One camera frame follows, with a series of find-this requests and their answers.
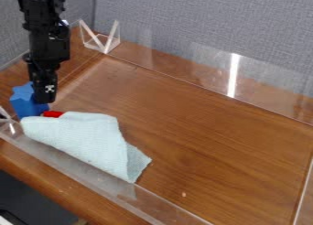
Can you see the blue star foam block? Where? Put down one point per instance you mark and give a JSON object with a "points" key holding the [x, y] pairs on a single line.
{"points": [[23, 102]]}

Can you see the red block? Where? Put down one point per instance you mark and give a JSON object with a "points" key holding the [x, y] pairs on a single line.
{"points": [[53, 114]]}

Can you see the clear acrylic left bracket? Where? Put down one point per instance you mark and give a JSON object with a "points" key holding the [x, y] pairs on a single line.
{"points": [[9, 122]]}

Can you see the light blue cloth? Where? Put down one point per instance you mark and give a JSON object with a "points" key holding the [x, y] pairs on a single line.
{"points": [[90, 136]]}

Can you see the clear acrylic corner bracket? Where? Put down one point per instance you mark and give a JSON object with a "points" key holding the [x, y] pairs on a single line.
{"points": [[102, 43]]}

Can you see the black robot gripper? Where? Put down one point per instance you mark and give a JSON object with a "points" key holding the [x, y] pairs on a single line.
{"points": [[49, 32]]}

